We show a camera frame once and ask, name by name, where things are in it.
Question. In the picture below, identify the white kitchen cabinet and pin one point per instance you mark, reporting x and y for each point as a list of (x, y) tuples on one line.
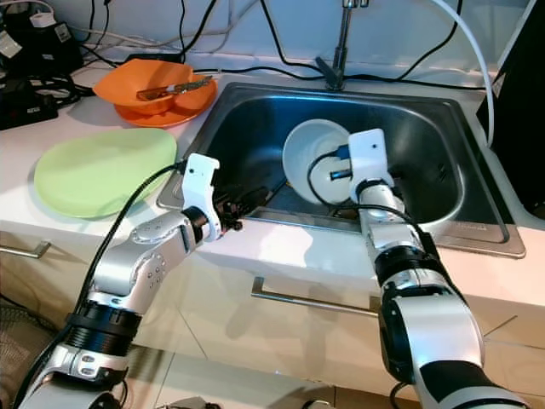
[(264, 349)]

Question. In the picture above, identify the black power strip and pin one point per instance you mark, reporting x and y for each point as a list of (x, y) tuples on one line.
[(27, 109)]

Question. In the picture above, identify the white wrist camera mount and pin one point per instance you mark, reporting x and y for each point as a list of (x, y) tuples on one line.
[(203, 183), (370, 158)]

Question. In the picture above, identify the metal faucet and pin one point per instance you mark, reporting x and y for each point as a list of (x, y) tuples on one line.
[(329, 72)]

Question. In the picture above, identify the stainless steel sink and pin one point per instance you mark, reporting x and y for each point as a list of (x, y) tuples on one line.
[(247, 128)]

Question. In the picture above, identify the grey floor fan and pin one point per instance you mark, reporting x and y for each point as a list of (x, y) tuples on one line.
[(17, 341)]

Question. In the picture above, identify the white bowl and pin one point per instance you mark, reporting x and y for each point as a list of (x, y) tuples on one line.
[(296, 158)]

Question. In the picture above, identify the orange bowl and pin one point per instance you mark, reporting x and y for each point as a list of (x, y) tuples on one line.
[(119, 85)]

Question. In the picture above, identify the green plate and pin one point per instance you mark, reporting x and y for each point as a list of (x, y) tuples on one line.
[(102, 175)]

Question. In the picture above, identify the white plug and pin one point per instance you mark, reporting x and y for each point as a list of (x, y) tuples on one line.
[(43, 17)]

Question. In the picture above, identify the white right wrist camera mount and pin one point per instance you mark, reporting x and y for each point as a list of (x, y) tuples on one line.
[(370, 158)]

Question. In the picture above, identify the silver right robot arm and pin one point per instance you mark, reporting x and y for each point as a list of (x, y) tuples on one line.
[(434, 332)]

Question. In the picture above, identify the black charger box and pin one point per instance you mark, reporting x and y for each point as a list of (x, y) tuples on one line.
[(51, 47)]

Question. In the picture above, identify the orange plate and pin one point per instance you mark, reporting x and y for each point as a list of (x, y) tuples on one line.
[(192, 111)]

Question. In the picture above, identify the black appliance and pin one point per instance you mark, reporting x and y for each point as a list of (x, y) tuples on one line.
[(524, 111)]

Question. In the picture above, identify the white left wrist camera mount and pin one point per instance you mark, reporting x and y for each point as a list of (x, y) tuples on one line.
[(203, 183)]

